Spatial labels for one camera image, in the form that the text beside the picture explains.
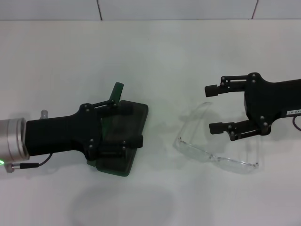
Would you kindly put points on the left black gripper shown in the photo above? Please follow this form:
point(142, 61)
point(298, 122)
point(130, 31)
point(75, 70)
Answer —
point(61, 135)

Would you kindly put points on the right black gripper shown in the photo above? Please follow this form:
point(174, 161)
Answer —
point(263, 101)

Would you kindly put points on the green glasses case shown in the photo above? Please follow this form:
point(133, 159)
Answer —
point(138, 117)

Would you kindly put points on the clear white glasses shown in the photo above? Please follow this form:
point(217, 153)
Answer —
point(200, 154)

